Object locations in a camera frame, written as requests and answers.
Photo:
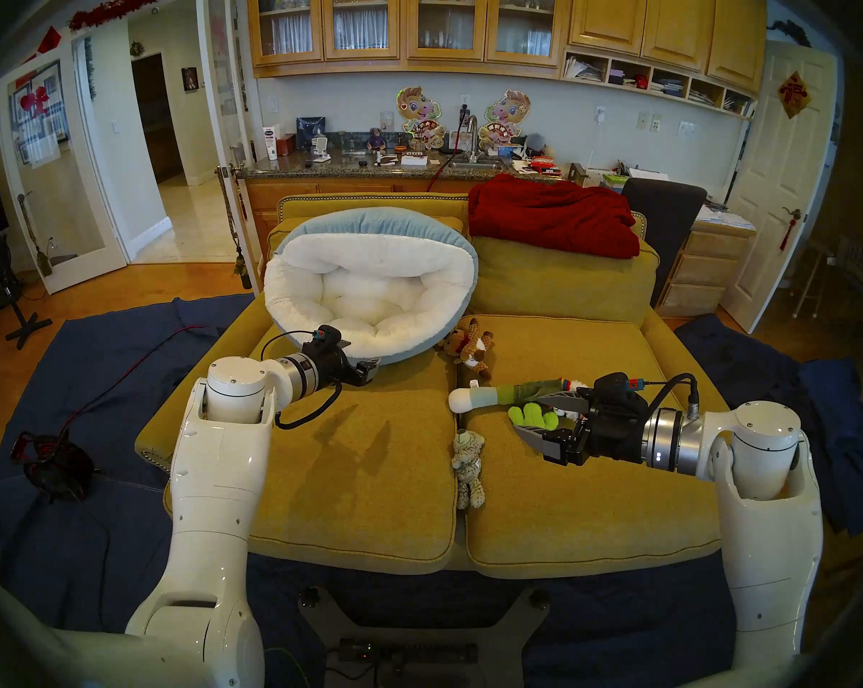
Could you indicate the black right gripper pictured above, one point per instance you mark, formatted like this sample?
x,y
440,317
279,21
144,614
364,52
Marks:
x,y
614,436

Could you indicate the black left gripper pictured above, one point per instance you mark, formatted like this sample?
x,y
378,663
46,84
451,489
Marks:
x,y
334,371

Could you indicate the green cactus plush toy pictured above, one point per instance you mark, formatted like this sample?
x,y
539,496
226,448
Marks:
x,y
531,416

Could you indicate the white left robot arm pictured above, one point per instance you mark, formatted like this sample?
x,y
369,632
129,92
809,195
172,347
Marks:
x,y
209,493

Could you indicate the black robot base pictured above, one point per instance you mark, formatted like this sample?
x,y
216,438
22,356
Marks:
x,y
331,629

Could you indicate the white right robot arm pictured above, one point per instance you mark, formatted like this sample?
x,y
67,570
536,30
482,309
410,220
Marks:
x,y
768,536

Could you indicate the white and blue dog bed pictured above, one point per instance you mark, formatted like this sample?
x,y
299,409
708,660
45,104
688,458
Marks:
x,y
374,264

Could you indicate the white fluffy plush toy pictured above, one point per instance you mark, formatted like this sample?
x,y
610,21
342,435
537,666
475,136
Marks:
x,y
574,385

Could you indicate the green bottle plush toy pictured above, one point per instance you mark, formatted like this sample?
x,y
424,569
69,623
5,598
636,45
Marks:
x,y
488,396

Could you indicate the brown reindeer plush toy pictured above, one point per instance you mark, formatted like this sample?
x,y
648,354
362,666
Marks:
x,y
471,346

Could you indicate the yellow back cushion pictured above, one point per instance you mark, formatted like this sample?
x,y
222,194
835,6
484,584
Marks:
x,y
560,285

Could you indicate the yellow sofa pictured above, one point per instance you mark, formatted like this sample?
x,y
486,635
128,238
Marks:
x,y
689,364

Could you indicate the granite counter with wood base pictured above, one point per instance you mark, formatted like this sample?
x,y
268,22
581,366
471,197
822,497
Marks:
x,y
309,187

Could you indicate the red blanket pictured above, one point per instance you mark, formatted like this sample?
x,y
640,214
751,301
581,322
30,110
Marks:
x,y
546,217

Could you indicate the wooden drawer cabinet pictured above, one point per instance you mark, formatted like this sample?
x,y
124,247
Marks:
x,y
703,271

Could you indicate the dark upholstered chair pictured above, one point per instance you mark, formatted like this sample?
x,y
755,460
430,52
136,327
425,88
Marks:
x,y
664,221

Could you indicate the white lotion bottle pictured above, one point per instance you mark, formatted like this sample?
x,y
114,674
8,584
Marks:
x,y
271,145

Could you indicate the dark blue box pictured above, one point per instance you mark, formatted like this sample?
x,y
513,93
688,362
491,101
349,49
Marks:
x,y
310,131

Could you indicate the chrome faucet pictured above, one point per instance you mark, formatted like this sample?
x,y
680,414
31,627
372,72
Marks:
x,y
474,145

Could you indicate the blue floor cloth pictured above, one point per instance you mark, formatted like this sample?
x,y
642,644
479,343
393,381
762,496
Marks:
x,y
116,335

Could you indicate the stack of papers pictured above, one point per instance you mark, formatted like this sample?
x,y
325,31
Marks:
x,y
725,218

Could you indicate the dark blue blanket heap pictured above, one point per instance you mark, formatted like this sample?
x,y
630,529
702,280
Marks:
x,y
832,421

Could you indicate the white glass french door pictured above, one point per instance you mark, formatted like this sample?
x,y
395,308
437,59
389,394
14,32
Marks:
x,y
87,274
213,84

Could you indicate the white panel door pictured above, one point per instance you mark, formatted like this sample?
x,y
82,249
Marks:
x,y
775,163

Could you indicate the long hanging shoehorn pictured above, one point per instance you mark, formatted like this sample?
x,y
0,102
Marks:
x,y
43,264

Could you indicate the small framed hall picture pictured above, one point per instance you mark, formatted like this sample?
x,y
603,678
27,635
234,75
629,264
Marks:
x,y
190,79

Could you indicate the red diamond door ornament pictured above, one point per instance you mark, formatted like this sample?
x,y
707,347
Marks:
x,y
794,94

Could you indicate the red knot door decoration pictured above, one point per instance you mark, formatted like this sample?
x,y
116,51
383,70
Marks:
x,y
36,100

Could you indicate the red tinsel garland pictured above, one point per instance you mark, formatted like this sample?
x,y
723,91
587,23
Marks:
x,y
130,1

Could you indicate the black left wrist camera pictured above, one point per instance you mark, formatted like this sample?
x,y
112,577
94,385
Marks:
x,y
327,339

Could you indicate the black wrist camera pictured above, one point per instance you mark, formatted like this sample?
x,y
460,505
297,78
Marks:
x,y
617,389
327,339

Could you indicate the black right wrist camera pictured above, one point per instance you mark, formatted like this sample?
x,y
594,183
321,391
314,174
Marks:
x,y
617,389

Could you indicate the cartoon child wall decoration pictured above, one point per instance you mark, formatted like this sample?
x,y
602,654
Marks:
x,y
506,115
418,113

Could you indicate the wooden wall cabinets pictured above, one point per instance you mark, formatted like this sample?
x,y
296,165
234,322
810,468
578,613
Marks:
x,y
610,13

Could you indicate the red paper wall decoration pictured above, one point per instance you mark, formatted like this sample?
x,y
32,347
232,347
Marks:
x,y
49,41

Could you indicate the black wall decoration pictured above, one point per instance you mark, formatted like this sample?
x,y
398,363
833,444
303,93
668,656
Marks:
x,y
789,29

